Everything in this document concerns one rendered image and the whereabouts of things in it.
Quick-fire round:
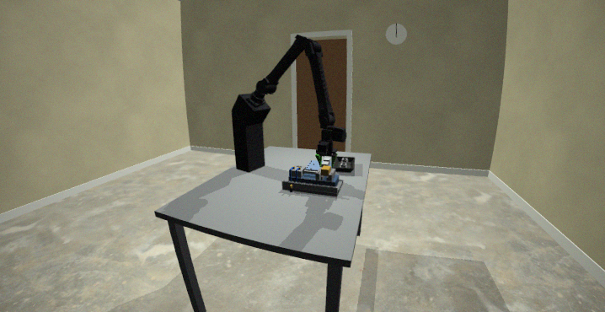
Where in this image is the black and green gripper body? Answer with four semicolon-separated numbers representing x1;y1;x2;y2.
316;148;337;157

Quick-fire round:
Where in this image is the yellow rectangular block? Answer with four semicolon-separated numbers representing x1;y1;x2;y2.
321;165;331;176

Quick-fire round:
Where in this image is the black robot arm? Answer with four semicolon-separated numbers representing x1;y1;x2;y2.
246;35;346;156

